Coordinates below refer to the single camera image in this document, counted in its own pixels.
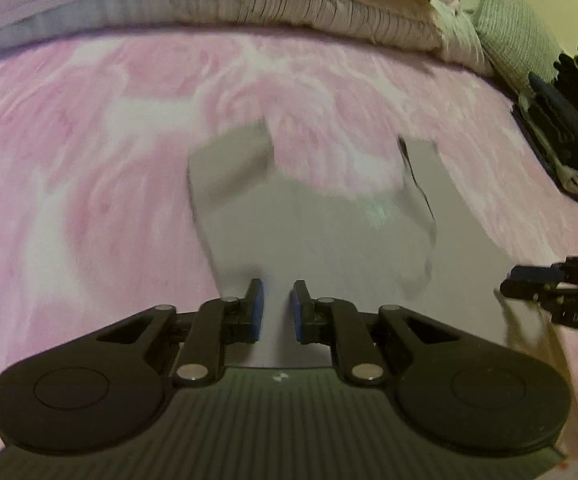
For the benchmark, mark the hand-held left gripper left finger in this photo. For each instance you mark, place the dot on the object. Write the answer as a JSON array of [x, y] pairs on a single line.
[[256, 312]]

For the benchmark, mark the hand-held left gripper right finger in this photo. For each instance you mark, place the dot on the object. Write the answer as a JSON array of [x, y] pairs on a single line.
[[299, 316]]

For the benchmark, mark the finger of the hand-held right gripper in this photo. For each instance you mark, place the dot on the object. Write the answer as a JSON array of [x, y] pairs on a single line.
[[534, 274], [524, 290]]

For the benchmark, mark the grey t-shirt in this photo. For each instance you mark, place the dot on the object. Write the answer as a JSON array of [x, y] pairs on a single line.
[[319, 240]]

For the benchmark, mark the pile of dark folded clothes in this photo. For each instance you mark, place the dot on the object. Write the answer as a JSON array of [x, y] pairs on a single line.
[[564, 130]]

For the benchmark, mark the pink floral blanket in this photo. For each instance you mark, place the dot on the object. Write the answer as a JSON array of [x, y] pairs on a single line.
[[94, 160]]

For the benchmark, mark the white fuzzy cloth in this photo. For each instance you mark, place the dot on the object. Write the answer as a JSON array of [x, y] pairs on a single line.
[[461, 40]]

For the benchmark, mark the green checked pillow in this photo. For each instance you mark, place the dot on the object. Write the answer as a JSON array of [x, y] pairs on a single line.
[[514, 25]]

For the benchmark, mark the light blue pillow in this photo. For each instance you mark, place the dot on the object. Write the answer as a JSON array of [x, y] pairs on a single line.
[[269, 7]]

